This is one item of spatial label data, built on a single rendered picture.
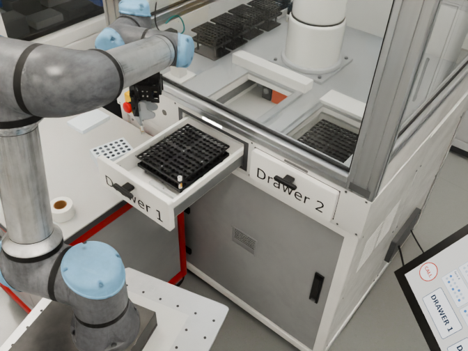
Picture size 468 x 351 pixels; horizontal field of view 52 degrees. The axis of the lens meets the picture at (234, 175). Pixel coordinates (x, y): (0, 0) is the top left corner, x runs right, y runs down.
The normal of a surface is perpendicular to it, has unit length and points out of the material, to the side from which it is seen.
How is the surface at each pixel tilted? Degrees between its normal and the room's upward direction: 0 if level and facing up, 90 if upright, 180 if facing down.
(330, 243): 90
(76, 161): 0
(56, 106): 100
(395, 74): 90
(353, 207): 90
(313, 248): 90
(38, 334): 3
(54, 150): 0
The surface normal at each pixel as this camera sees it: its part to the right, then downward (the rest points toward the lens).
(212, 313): 0.04, -0.74
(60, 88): 0.42, 0.31
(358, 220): -0.63, 0.50
